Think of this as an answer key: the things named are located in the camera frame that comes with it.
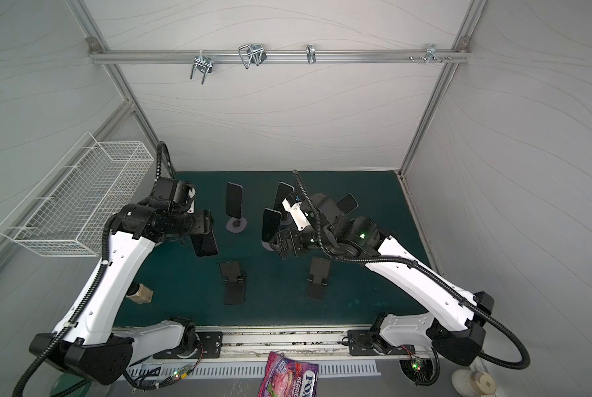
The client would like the left metal U-bolt clamp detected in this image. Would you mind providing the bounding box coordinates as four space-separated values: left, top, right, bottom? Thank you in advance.
189 51 213 84

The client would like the front right folding stand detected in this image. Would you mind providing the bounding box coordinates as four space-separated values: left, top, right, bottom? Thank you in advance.
306 257 332 301

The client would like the middle round stand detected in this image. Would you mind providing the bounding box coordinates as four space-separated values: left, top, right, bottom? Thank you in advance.
261 241 275 252

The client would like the back left phone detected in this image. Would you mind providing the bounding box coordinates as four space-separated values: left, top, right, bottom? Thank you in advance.
226 182 243 219

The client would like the front left folding stand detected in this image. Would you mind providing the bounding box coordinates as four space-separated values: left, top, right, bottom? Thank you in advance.
219 261 246 306

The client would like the metal u-bolt clamp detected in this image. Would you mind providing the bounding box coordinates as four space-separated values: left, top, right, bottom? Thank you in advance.
189 51 213 84
238 44 267 69

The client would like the folding stand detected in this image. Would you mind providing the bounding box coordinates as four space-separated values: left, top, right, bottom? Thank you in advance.
219 261 246 306
306 257 332 301

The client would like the round stand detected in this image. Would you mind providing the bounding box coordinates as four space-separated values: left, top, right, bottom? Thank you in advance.
261 241 275 252
226 218 247 234

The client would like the back left round stand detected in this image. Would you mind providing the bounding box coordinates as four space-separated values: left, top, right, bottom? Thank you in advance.
226 218 247 234

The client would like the small metal bracket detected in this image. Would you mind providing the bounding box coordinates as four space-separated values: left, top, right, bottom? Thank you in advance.
305 44 316 65

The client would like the pink snack bag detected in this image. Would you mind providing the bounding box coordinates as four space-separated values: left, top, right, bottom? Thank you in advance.
257 352 319 397

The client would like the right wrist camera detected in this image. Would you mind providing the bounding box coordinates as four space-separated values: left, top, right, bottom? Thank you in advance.
282 193 314 232

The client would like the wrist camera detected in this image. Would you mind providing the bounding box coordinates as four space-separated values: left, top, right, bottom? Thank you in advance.
179 182 197 213
282 193 314 232

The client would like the white wire basket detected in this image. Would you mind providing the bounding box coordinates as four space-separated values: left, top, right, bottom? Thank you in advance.
0 132 154 257

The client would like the aluminium cross bar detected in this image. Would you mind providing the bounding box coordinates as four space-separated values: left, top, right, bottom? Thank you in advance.
89 47 471 65

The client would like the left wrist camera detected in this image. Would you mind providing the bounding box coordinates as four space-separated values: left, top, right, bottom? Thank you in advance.
179 182 197 213

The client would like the white vent grille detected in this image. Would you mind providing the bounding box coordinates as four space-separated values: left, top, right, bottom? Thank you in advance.
128 360 381 381

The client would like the black capped glass bottle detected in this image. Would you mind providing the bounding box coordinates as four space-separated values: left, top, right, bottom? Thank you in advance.
125 281 154 304

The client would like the right metal bolt bracket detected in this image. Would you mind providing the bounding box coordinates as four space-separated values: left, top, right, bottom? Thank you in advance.
409 44 453 64

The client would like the centre metal U-bolt clamp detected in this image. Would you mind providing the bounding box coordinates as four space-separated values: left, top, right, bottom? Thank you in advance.
238 44 267 69

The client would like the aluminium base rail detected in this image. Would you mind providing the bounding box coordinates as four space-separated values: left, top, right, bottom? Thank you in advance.
76 324 486 366

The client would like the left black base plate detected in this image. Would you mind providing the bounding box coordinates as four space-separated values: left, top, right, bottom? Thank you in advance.
173 332 223 359

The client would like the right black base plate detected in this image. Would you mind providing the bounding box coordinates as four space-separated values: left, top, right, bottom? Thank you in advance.
341 329 416 357

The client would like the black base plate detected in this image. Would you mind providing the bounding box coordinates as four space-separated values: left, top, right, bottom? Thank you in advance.
341 329 416 357
173 332 223 359

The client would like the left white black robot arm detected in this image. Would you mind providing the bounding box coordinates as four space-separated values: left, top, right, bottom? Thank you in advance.
12 142 216 396

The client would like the back right tilted phone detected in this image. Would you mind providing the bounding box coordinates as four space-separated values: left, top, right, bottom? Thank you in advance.
337 194 359 215

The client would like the back centre phone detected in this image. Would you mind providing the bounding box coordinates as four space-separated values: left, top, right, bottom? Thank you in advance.
273 182 294 212

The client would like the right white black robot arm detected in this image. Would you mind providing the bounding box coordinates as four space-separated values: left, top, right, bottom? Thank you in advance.
261 171 531 371

